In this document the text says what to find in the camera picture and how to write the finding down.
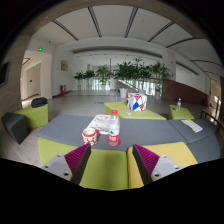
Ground low green table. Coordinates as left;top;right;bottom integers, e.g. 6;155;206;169
103;100;167;121

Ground colourful printed magazine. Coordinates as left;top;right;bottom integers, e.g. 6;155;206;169
87;114;116;135

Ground large green ottoman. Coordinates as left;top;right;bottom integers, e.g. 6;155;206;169
14;103;50;131

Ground white yellow pamphlet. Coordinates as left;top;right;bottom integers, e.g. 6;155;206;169
180;119;204;134

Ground dark wooden chair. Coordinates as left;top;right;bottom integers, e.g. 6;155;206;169
199;96;224;131

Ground flat round red coaster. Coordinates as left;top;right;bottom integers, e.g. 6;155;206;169
106;138;122;148

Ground black bag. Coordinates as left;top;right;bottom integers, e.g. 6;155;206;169
30;96;49;109

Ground small green ottoman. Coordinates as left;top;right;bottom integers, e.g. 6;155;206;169
168;104;195;121

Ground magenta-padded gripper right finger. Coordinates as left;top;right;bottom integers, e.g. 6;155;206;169
132;143;183;186

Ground clear red-capped water bottle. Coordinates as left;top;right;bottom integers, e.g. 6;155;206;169
107;109;121;146

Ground brown wall plaque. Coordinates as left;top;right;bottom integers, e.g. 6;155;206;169
60;59;70;72

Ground small clear water bottle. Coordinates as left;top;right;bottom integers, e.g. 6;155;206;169
176;97;183;113

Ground white plant pot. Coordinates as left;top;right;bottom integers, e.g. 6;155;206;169
119;87;129;99

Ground white red blue geometric box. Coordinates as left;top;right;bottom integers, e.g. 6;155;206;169
126;92;148;112

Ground row of green potted plants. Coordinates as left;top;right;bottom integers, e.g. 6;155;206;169
73;57;172;92

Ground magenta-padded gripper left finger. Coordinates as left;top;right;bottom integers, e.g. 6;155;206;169
41;143;92;186

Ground red and white mug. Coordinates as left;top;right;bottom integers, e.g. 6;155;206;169
81;127;101;147

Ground red fire extinguisher cabinet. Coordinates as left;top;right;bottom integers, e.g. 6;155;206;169
59;84;67;97

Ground green seat cushion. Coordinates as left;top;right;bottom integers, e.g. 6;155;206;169
37;136;129;191

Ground dark grey armchair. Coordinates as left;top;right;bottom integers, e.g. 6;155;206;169
0;112;29;145

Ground black wall screen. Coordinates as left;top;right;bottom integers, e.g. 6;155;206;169
0;61;10;88

